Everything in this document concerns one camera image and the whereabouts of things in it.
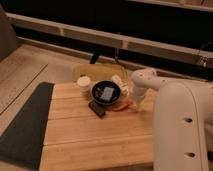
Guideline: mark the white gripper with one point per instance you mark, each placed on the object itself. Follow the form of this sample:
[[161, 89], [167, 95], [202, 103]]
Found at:
[[138, 101]]

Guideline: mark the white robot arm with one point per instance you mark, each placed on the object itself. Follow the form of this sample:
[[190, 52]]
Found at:
[[182, 109]]

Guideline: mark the light blue sponge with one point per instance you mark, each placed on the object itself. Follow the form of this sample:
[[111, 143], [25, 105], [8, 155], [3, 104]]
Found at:
[[107, 94]]

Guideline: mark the black bowl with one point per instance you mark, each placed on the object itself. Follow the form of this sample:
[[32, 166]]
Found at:
[[98, 88]]

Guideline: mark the black rectangular block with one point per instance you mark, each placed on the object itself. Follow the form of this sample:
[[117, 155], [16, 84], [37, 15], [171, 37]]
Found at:
[[97, 109]]

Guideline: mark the white paper cup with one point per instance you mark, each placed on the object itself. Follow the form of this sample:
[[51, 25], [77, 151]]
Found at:
[[84, 85]]

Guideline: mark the dark gray floor mat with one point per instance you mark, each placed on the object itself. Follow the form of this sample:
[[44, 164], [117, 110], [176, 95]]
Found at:
[[22, 141]]

